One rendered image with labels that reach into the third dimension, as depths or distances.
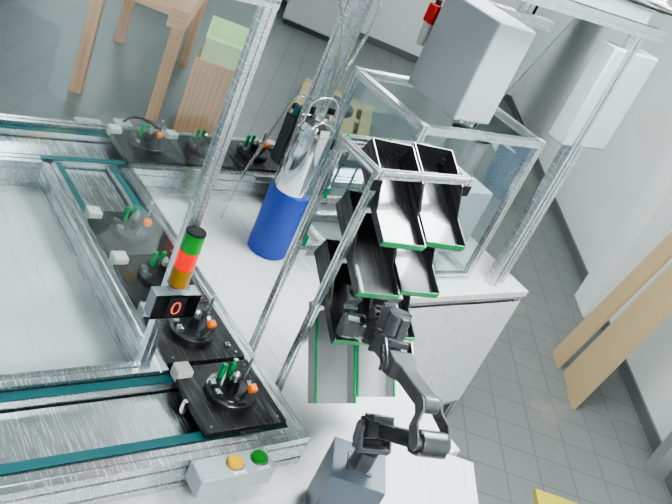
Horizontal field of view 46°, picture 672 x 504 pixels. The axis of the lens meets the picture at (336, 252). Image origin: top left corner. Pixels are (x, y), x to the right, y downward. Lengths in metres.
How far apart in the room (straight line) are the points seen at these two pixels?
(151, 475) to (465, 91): 1.74
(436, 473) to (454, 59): 1.47
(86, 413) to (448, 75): 1.76
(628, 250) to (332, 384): 3.79
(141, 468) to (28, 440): 0.27
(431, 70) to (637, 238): 2.98
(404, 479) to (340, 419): 0.26
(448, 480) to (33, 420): 1.18
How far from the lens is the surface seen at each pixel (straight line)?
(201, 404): 2.12
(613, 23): 3.13
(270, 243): 2.96
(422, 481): 2.41
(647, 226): 5.73
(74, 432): 2.03
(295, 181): 2.85
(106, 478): 1.91
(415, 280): 2.20
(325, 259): 2.18
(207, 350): 2.28
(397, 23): 10.23
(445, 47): 3.06
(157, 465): 1.95
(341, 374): 2.28
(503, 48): 2.97
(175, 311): 2.00
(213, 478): 1.97
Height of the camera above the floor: 2.37
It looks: 28 degrees down
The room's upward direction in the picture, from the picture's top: 25 degrees clockwise
